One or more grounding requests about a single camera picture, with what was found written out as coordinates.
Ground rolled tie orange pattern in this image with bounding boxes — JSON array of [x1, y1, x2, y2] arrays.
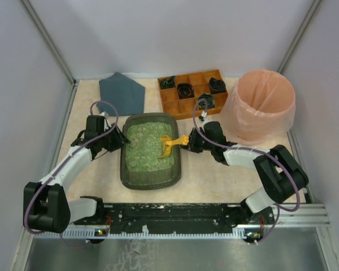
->
[[177, 83, 194, 99]]

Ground trash bin with pink bag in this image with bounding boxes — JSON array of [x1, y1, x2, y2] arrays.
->
[[220, 69, 296, 145]]

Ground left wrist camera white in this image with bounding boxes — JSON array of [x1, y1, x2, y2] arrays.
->
[[99, 111, 109, 120]]

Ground orange wooden compartment tray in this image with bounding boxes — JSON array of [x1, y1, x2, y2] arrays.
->
[[157, 69, 229, 120]]

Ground dark grey litter box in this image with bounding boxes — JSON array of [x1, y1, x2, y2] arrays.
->
[[120, 113, 181, 190]]

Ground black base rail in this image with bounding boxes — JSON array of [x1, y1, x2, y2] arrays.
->
[[74, 203, 275, 241]]

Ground folded grey-blue cloth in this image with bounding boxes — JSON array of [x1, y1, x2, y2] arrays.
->
[[99, 72, 145, 116]]

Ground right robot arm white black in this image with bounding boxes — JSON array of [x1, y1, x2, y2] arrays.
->
[[186, 121, 309, 221]]

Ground rolled tie yellow floral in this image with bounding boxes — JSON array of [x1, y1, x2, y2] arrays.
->
[[197, 93, 215, 110]]

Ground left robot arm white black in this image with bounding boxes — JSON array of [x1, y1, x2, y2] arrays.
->
[[23, 115, 130, 234]]

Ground rolled tie dark grey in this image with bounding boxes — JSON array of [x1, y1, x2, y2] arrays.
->
[[208, 77, 227, 94]]

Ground rolled tie green pattern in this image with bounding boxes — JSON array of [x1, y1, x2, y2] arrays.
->
[[159, 76, 176, 89]]

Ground green litter pellets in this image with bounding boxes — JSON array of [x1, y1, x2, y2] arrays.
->
[[125, 122, 175, 172]]

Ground yellow litter scoop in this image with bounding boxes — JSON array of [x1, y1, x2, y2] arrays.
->
[[159, 135, 189, 159]]

